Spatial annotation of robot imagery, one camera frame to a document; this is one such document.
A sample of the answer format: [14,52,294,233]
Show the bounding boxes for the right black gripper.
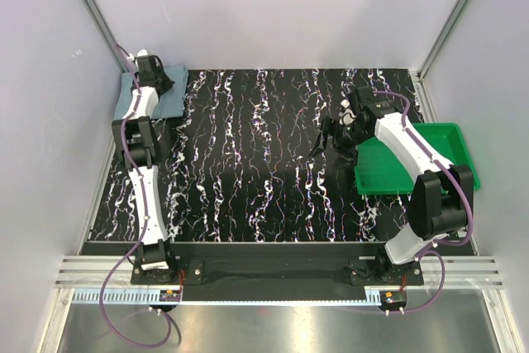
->
[307,117,371,173]

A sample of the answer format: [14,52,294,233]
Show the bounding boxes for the blue-grey t shirt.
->
[113,65,188,120]

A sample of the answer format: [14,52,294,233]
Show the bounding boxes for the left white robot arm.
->
[112,50,179,284]

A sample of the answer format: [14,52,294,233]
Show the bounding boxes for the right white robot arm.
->
[308,87,474,284]

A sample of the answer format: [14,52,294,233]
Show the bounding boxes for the green plastic tray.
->
[355,123,474,195]

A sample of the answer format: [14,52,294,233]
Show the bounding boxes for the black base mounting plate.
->
[131,242,422,286]

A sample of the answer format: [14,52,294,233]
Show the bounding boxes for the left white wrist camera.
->
[126,50,150,65]

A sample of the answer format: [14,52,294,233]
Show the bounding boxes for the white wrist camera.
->
[339,99,356,126]
[126,50,150,65]

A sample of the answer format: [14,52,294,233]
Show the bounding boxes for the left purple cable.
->
[98,42,183,348]

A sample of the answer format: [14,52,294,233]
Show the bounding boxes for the purple cable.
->
[98,42,183,348]
[371,90,474,315]

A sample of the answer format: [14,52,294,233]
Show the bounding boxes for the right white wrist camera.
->
[339,99,356,126]

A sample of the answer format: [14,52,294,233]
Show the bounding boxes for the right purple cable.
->
[371,90,474,315]

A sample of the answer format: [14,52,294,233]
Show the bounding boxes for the left aluminium frame post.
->
[81,0,128,73]

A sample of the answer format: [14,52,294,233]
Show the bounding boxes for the aluminium frame post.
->
[417,0,471,81]
[81,0,128,73]

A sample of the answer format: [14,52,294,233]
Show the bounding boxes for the aluminium cross rail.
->
[55,254,503,289]

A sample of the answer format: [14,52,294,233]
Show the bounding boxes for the grey slotted cable duct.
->
[72,287,381,307]

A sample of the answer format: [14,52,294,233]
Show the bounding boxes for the right aluminium frame post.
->
[417,0,471,81]

